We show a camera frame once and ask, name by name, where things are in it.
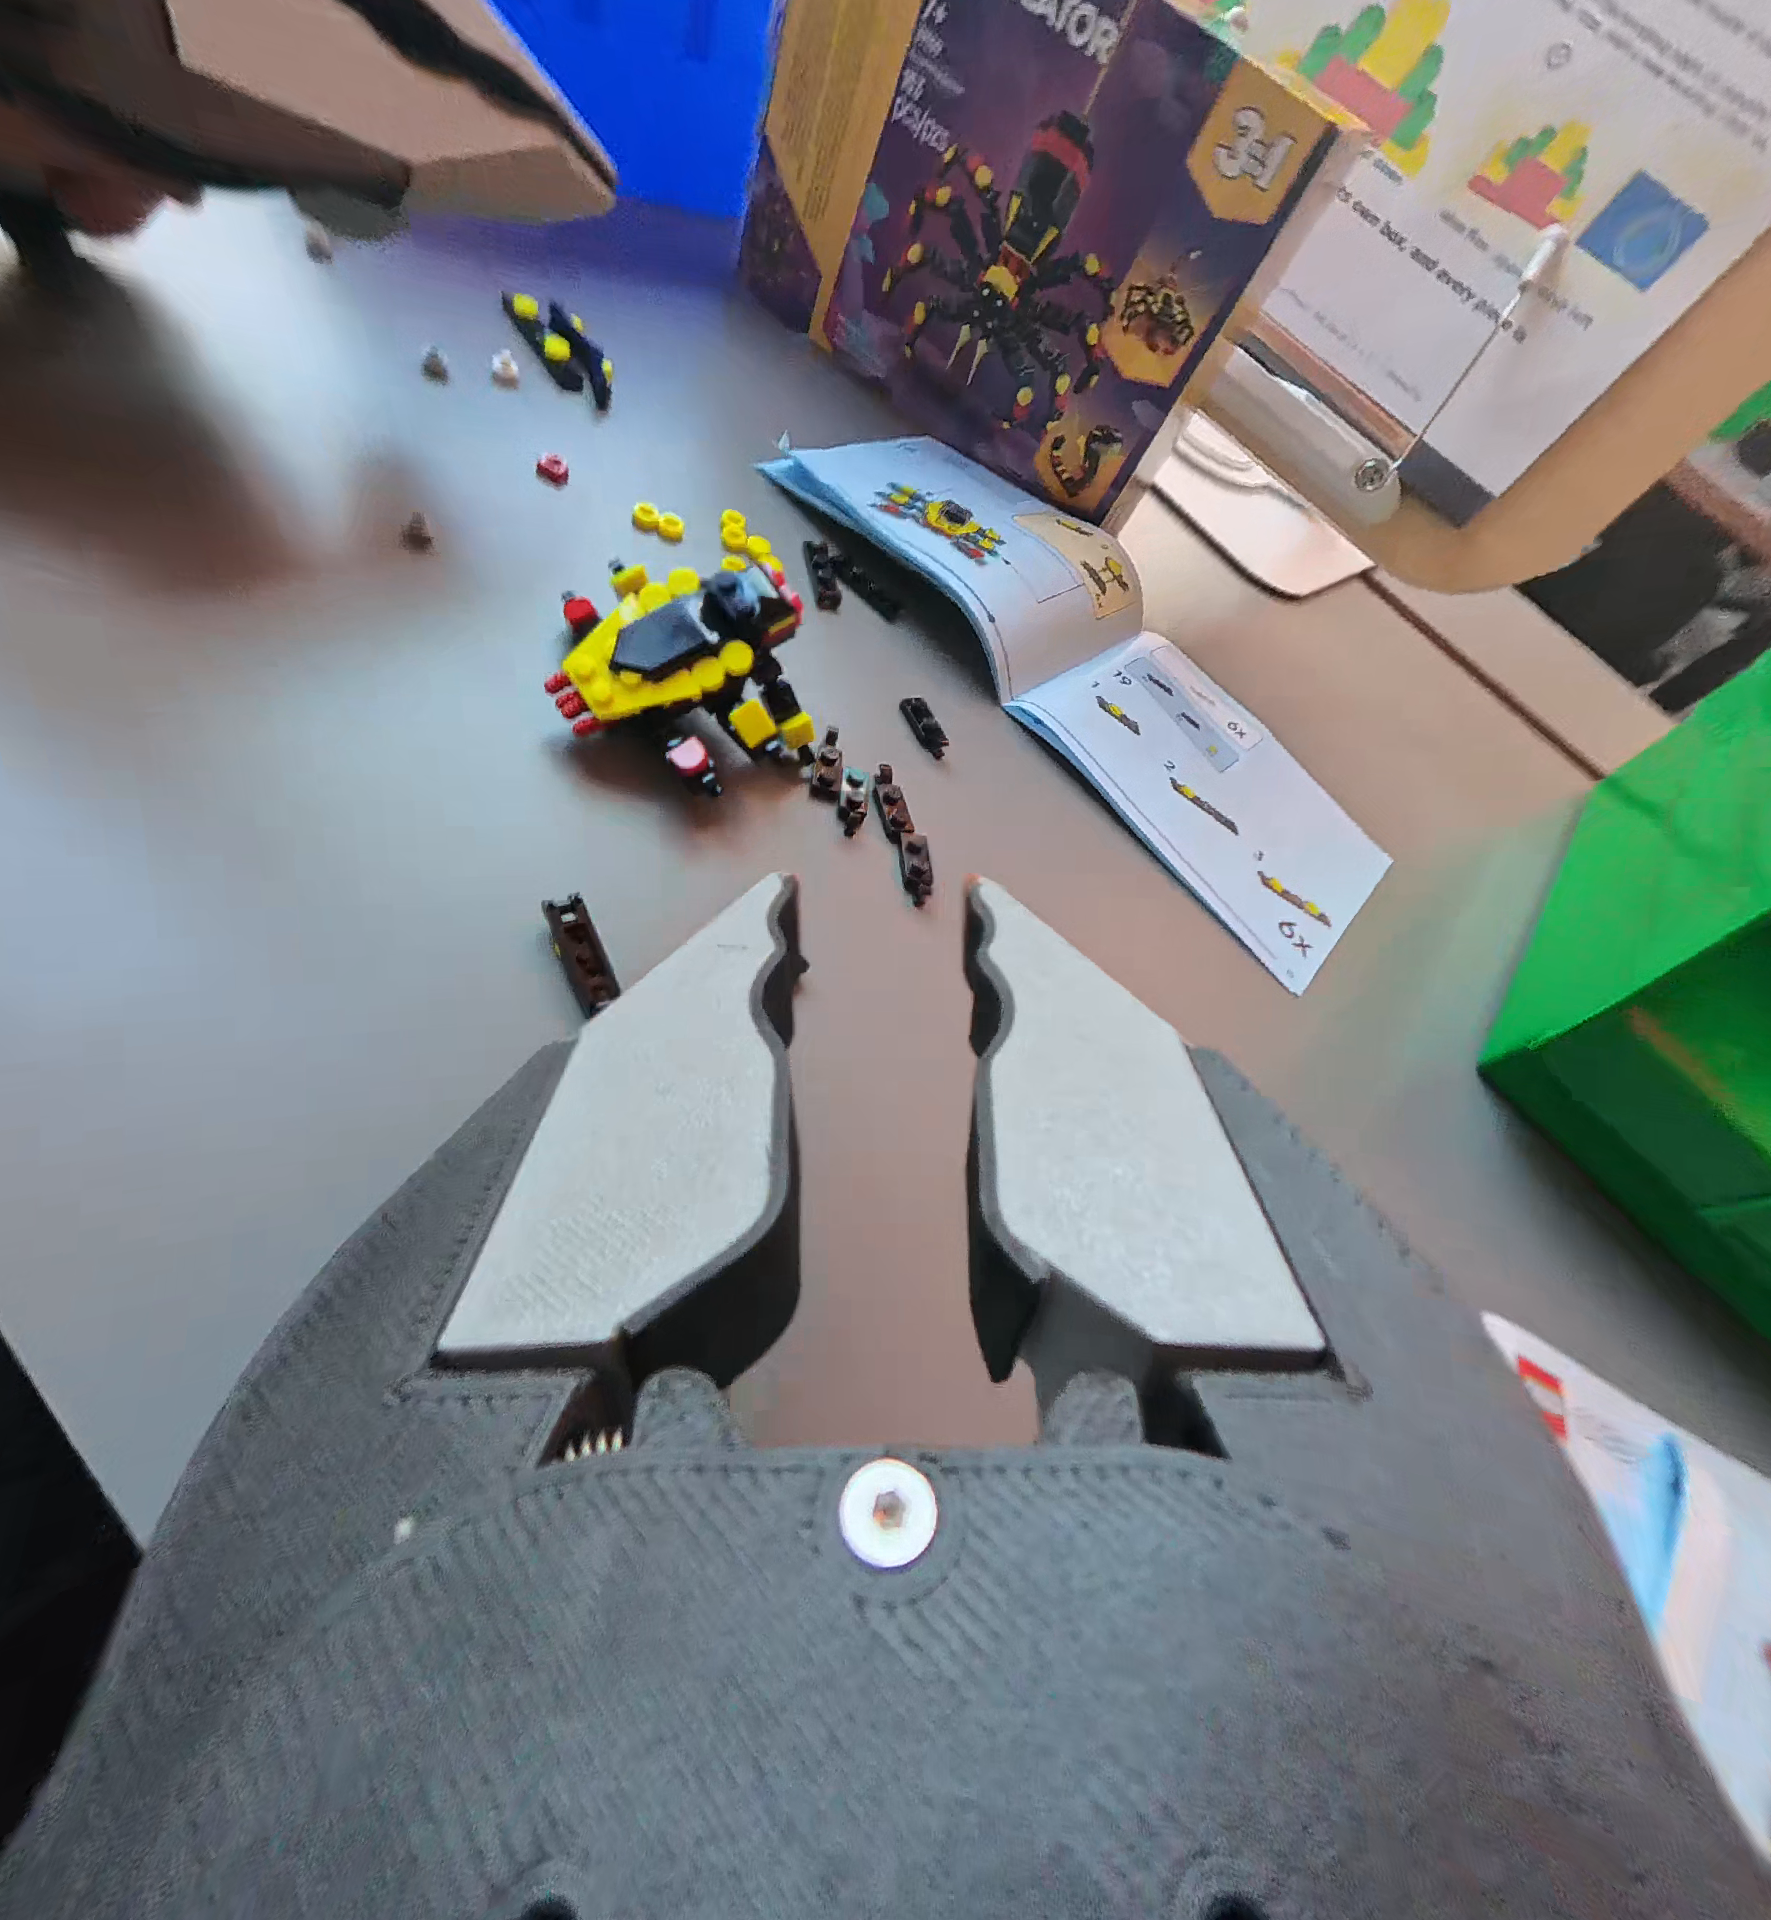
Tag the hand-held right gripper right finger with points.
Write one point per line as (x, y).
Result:
(1141, 1200)

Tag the black yellow lego leg strip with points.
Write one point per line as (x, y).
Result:
(564, 348)

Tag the blue box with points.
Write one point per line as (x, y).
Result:
(646, 92)

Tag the yellow black lego model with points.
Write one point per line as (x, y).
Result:
(660, 653)

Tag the rounded light wooden panel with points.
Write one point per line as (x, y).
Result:
(1484, 558)

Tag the printed lego leaflet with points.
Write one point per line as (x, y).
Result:
(1708, 1575)

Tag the scattered small lego pieces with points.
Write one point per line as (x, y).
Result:
(917, 869)

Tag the green plastic bin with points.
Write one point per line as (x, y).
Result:
(1696, 901)

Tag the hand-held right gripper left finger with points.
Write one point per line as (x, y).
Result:
(629, 1170)

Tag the purple spider lego box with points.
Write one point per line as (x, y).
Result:
(1003, 225)

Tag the open lego instruction booklet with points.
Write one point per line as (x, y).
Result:
(1200, 780)

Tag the dark brown lego piece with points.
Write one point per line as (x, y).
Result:
(581, 955)

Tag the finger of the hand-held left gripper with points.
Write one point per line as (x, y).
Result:
(376, 105)

